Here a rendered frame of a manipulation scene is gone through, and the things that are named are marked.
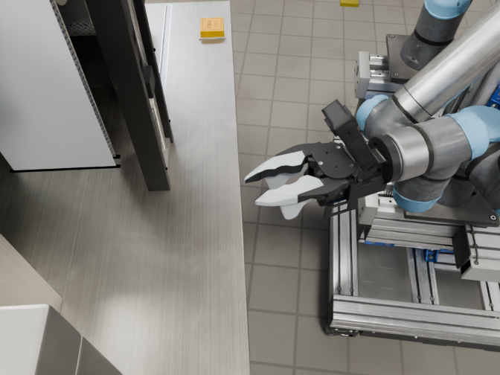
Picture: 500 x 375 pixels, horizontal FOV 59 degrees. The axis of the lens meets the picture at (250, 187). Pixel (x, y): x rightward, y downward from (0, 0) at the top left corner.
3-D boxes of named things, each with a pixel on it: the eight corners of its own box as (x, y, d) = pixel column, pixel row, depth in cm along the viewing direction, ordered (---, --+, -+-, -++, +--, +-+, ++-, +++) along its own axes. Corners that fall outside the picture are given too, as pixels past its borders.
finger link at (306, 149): (279, 179, 61) (338, 170, 62) (279, 170, 60) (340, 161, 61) (272, 157, 65) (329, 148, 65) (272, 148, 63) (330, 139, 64)
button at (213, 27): (224, 37, 132) (223, 30, 130) (200, 38, 132) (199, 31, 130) (223, 23, 136) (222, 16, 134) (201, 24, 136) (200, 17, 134)
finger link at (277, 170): (246, 203, 64) (308, 193, 65) (244, 175, 60) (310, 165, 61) (242, 188, 66) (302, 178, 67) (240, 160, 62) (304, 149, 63)
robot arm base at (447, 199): (472, 161, 115) (489, 136, 107) (483, 210, 106) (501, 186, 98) (413, 156, 116) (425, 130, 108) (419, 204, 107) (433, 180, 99)
